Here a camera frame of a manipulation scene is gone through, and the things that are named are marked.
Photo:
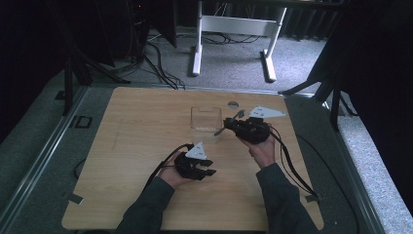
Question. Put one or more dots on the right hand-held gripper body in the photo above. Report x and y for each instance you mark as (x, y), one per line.
(255, 130)

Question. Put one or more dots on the white desk frame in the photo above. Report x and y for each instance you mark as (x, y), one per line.
(238, 25)

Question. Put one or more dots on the black metal stand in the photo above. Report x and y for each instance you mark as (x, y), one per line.
(68, 84)
(334, 97)

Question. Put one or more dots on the clear plastic container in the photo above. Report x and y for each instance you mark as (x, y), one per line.
(206, 122)

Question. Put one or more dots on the black curtain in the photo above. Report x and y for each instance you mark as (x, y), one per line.
(380, 81)
(29, 48)

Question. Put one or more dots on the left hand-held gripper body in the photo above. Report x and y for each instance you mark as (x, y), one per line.
(191, 164)

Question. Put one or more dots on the person's left hand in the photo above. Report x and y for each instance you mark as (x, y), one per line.
(172, 177)

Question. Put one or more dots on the person's right hand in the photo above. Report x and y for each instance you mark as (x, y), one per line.
(263, 152)

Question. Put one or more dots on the grey tape piece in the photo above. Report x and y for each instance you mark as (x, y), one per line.
(74, 198)
(313, 197)

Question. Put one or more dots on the grey metal spoon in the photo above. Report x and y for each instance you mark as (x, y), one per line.
(241, 113)

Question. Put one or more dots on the grey round disc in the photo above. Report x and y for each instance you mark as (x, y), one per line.
(232, 104)

